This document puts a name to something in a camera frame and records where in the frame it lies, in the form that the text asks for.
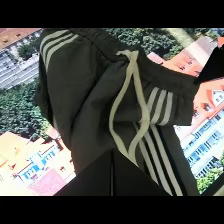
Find dark grey striped track pants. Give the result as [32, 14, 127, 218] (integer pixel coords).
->
[34, 27, 201, 197]

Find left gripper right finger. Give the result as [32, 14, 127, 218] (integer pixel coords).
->
[112, 149, 170, 197]

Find black garment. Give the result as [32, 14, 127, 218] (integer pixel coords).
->
[193, 44, 224, 85]

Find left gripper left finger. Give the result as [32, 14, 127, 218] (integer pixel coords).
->
[55, 149, 114, 197]

